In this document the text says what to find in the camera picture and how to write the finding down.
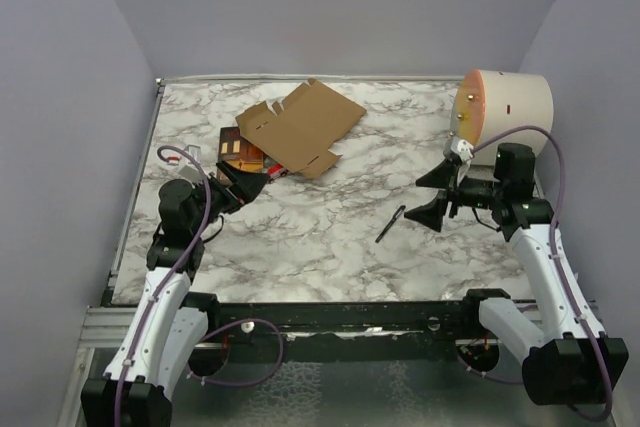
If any black pen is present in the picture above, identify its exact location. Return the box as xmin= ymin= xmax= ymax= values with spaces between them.
xmin=375 ymin=205 xmax=406 ymax=243

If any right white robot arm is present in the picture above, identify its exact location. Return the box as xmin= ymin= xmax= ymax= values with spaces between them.
xmin=405 ymin=137 xmax=629 ymax=407

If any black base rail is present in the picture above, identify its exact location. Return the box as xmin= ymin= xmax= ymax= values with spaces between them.
xmin=102 ymin=289 xmax=541 ymax=378

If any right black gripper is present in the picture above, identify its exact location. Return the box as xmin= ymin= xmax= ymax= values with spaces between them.
xmin=405 ymin=156 xmax=506 ymax=230

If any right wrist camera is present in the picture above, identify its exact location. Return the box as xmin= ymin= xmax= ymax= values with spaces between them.
xmin=443 ymin=136 xmax=474 ymax=165

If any dark paperback book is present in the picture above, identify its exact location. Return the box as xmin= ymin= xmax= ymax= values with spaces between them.
xmin=218 ymin=127 xmax=264 ymax=172

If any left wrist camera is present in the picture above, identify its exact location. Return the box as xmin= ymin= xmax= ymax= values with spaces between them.
xmin=169 ymin=145 xmax=202 ymax=183

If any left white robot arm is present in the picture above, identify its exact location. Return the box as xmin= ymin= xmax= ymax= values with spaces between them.
xmin=81 ymin=162 xmax=269 ymax=426

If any brown cardboard box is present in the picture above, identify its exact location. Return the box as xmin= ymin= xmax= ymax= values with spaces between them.
xmin=236 ymin=79 xmax=366 ymax=179

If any red toy ambulance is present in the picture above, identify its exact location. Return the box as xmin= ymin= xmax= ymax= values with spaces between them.
xmin=267 ymin=164 xmax=289 ymax=182

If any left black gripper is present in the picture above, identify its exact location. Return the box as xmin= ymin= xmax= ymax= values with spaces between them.
xmin=190 ymin=159 xmax=270 ymax=236

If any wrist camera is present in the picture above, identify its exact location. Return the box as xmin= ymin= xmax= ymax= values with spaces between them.
xmin=443 ymin=136 xmax=474 ymax=165
xmin=169 ymin=145 xmax=202 ymax=183

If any cream cylinder with coloured face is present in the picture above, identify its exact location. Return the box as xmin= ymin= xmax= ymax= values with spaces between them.
xmin=450 ymin=69 xmax=554 ymax=146

